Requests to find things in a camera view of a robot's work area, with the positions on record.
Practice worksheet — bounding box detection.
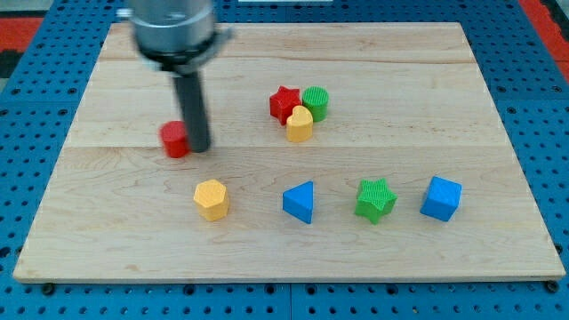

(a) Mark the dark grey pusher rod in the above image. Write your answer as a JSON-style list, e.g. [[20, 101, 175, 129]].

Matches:
[[172, 72, 211, 153]]

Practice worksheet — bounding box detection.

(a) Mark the red cylinder block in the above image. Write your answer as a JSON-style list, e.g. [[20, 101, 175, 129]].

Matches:
[[159, 120, 191, 158]]

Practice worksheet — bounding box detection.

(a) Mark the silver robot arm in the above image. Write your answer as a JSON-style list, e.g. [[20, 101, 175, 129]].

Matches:
[[121, 0, 233, 153]]

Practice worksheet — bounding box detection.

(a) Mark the yellow hexagon block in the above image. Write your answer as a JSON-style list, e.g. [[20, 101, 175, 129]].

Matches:
[[194, 180, 229, 221]]

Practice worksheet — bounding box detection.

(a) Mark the red star block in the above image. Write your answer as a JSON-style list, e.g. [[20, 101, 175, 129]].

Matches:
[[269, 86, 301, 125]]

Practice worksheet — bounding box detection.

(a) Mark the yellow heart block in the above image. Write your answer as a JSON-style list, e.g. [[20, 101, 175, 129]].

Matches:
[[286, 105, 313, 142]]

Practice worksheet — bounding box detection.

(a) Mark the green cylinder block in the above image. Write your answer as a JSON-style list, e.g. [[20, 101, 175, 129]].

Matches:
[[301, 86, 329, 122]]

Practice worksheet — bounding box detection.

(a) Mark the blue triangle block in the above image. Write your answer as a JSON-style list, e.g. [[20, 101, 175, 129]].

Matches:
[[283, 181, 314, 224]]

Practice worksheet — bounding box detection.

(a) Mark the wooden board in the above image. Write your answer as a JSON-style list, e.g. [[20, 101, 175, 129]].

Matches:
[[13, 22, 565, 284]]

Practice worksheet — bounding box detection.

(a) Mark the green star block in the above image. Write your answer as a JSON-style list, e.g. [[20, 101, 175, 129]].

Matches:
[[354, 178, 397, 225]]

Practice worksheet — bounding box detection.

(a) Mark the blue cube block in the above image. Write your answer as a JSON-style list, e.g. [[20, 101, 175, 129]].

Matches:
[[420, 176, 462, 222]]

